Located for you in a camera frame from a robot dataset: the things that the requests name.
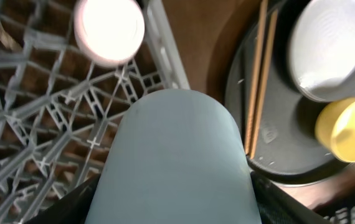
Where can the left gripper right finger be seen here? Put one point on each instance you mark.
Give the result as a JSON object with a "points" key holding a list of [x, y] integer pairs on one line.
{"points": [[277, 207]]}

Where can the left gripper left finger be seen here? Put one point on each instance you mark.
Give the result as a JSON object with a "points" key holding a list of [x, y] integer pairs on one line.
{"points": [[72, 208]]}

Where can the wooden chopstick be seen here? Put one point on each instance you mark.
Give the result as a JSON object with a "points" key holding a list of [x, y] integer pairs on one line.
{"points": [[255, 74], [267, 57]]}

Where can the yellow bowl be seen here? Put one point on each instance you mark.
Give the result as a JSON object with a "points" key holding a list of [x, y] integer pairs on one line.
{"points": [[335, 129]]}

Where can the blue cup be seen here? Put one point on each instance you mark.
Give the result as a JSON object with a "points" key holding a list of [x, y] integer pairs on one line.
{"points": [[177, 157]]}

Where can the grey ceramic plate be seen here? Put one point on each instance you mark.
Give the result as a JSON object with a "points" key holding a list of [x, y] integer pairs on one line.
{"points": [[321, 50]]}

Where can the pink cup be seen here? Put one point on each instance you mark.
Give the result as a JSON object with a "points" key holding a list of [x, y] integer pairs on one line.
{"points": [[109, 32]]}

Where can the grey dishwasher rack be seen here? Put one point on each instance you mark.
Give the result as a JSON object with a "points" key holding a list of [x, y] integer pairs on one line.
{"points": [[59, 110]]}

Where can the round black tray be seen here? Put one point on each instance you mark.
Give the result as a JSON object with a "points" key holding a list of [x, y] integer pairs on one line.
{"points": [[287, 150]]}

